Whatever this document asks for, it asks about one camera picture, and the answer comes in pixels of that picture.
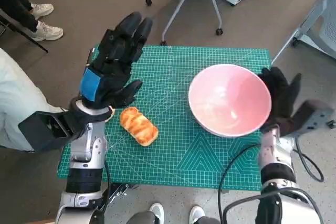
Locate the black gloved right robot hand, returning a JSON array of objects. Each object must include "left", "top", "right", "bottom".
[{"left": 258, "top": 67, "right": 302, "bottom": 133}]

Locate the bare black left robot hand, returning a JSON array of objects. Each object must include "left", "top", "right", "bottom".
[{"left": 78, "top": 11, "right": 153, "bottom": 109}]

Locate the pink bowl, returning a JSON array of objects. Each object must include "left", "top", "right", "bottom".
[{"left": 188, "top": 63, "right": 272, "bottom": 138}]

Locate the long braided toy bread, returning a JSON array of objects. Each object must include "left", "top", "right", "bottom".
[{"left": 119, "top": 106, "right": 160, "bottom": 147}]

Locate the black metal stand leg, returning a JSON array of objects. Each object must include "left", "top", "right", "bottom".
[{"left": 0, "top": 8, "right": 49, "bottom": 54}]

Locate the green cutting mat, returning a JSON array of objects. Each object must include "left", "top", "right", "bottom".
[{"left": 57, "top": 45, "right": 274, "bottom": 192}]

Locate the black table edge rail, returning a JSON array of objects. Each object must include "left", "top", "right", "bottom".
[{"left": 85, "top": 47, "right": 95, "bottom": 67}]

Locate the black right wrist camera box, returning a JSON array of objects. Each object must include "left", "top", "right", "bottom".
[{"left": 290, "top": 100, "right": 335, "bottom": 137}]

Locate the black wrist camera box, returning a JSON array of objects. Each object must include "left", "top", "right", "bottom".
[
  {"left": 18, "top": 111, "right": 71, "bottom": 153},
  {"left": 290, "top": 100, "right": 335, "bottom": 137}
]

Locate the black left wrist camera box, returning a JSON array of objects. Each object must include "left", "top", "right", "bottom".
[{"left": 18, "top": 111, "right": 71, "bottom": 153}]

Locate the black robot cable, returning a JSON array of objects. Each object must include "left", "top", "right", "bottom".
[
  {"left": 103, "top": 157, "right": 112, "bottom": 209},
  {"left": 217, "top": 144, "right": 260, "bottom": 224},
  {"left": 295, "top": 134, "right": 325, "bottom": 183},
  {"left": 223, "top": 189, "right": 325, "bottom": 224}
]

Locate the black folding table frame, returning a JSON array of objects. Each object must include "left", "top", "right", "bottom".
[{"left": 104, "top": 182, "right": 140, "bottom": 206}]

